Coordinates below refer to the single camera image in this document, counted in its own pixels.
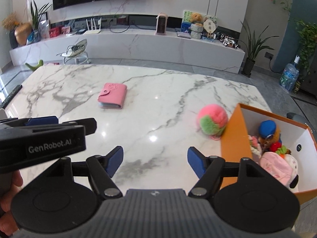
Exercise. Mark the pink crochet flower bunch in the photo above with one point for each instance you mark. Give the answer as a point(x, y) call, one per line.
point(253, 143)

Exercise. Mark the trailing pothos plant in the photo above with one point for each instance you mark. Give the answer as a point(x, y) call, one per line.
point(308, 39)

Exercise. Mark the potted long-leaf plant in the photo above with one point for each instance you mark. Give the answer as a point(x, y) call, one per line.
point(248, 65)

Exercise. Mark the dried flowers in dark vase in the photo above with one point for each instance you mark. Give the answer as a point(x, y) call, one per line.
point(11, 29)

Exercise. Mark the white wifi router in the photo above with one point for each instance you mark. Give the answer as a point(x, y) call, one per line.
point(92, 31)

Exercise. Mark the blue water jug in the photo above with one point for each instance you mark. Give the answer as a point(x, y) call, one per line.
point(289, 75)

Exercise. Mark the orange cardboard box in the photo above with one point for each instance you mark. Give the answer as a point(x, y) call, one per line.
point(235, 133)

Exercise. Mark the pink gift box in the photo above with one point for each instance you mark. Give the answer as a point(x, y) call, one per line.
point(65, 30)

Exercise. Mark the white panda plush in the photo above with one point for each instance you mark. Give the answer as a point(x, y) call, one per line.
point(293, 163)

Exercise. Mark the black flat device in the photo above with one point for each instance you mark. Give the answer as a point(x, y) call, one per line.
point(81, 31)

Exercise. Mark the person's left hand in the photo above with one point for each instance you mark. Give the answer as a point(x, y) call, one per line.
point(7, 213)

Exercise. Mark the teddy bear in knitted pot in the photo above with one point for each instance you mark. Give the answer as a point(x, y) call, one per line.
point(197, 26)

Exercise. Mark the white marble media console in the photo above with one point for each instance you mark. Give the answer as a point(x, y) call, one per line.
point(148, 45)

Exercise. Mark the red orange persimmon plush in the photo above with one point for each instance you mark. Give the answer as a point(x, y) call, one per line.
point(275, 146)

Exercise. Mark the pink mini backpack pouch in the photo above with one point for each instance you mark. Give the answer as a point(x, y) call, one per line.
point(277, 168)

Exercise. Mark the pink green pompom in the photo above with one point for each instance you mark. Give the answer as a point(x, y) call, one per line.
point(213, 120)

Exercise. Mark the grey drawer cabinet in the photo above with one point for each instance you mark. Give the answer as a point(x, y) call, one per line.
point(309, 86)

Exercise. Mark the red gift box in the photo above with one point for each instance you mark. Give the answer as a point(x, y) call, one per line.
point(54, 32)

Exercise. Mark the orchid plant in blue vase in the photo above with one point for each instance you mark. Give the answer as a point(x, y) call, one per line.
point(36, 27)

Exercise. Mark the round white hand fan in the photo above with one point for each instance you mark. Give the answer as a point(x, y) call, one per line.
point(210, 26)

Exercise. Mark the black ribbed strip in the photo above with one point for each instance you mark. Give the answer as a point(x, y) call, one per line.
point(11, 95)

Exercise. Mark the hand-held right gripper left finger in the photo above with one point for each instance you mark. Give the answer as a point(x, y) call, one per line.
point(115, 160)

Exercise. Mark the golden round vase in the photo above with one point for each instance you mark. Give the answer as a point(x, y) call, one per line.
point(22, 33)

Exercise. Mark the black white block toy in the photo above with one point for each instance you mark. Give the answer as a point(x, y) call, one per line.
point(229, 41)

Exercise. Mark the green blue painting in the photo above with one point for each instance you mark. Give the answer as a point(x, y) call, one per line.
point(185, 21)

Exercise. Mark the pink snap wallet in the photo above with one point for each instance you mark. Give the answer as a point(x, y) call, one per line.
point(112, 95)

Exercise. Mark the pink white space heater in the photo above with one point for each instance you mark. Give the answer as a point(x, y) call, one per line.
point(161, 24)

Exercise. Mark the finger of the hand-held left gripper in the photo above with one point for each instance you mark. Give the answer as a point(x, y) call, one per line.
point(40, 121)
point(89, 126)

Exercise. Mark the silver laptop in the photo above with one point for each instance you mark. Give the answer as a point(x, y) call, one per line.
point(183, 35)

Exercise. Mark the black wall socket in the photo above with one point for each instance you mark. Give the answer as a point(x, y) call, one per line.
point(269, 55)

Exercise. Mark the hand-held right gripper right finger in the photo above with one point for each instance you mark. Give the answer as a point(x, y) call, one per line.
point(195, 161)

